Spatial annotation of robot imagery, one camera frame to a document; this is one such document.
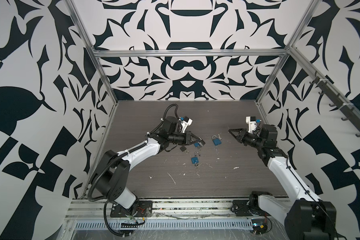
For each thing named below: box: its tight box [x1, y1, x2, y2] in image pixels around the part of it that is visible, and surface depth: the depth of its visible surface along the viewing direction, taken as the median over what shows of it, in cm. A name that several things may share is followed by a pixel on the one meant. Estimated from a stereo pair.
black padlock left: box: [179, 145, 190, 154], surface depth 96 cm
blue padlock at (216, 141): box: [211, 135, 222, 146], surface depth 101 cm
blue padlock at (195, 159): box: [191, 151, 201, 164], surface depth 92 cm
